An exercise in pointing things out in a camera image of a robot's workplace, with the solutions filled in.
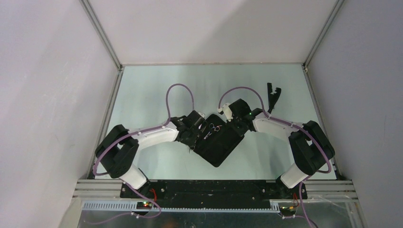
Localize aluminium corner frame post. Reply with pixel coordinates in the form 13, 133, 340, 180
303, 0, 345, 68

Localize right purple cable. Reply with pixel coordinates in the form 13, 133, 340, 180
218, 86, 333, 228

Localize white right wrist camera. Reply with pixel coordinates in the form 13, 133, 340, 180
217, 103, 233, 122

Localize silver straight scissors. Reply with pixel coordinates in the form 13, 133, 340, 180
209, 123, 222, 132

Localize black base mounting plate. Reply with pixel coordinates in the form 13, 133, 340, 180
138, 180, 307, 209

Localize aluminium left corner post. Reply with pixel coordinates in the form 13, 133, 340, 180
79, 0, 122, 70

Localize black zip tool case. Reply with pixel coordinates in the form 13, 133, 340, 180
193, 114, 244, 167

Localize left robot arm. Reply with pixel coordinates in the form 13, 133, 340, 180
93, 111, 205, 198

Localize aluminium right table rail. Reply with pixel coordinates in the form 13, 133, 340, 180
301, 64, 340, 181

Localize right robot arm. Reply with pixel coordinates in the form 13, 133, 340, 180
217, 99, 335, 199

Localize aluminium table rail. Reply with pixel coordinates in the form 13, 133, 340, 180
83, 65, 125, 180
301, 64, 340, 181

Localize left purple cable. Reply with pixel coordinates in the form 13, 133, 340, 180
92, 83, 194, 177

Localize grey slotted cable duct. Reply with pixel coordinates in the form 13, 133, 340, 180
82, 200, 280, 213

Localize purple cable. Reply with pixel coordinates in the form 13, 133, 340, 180
92, 83, 194, 177
218, 86, 333, 228

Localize black tapered comb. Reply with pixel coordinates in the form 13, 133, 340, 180
270, 87, 282, 114

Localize aluminium left table rail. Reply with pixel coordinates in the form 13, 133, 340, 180
83, 65, 125, 180

